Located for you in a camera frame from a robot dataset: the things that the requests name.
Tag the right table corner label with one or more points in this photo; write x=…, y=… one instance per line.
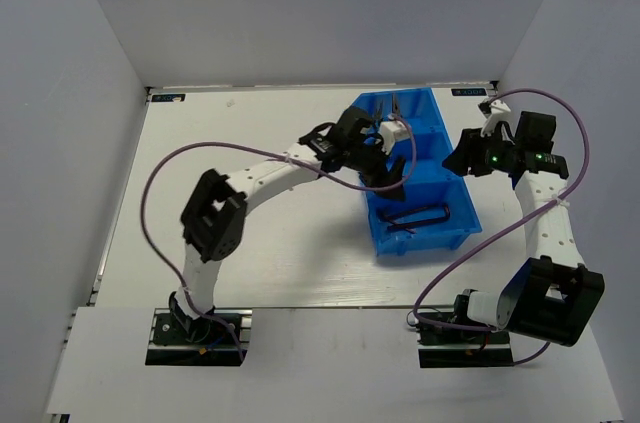
x=468, y=92

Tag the table corner label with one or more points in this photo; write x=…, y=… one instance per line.
x=468, y=92
x=168, y=98

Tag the thin dark hex key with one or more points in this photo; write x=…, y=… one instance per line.
x=401, y=227

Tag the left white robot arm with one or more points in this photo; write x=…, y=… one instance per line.
x=214, y=217

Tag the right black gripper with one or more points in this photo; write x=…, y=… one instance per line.
x=467, y=153

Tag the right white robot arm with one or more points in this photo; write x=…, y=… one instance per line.
x=553, y=295

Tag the yellow needle-nose pliers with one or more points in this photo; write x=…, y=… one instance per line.
x=379, y=114
x=395, y=114

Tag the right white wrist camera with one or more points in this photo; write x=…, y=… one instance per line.
x=495, y=111

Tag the left table corner label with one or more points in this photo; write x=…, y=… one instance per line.
x=168, y=98

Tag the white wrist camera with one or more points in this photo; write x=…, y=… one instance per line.
x=392, y=131
x=495, y=111

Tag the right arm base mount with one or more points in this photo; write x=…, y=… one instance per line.
x=442, y=348

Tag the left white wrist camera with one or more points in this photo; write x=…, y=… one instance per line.
x=392, y=131

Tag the blue plastic compartment bin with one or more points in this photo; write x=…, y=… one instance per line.
x=429, y=184

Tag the large red hex key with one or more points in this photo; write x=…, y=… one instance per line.
x=394, y=218

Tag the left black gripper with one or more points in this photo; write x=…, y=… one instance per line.
x=379, y=167

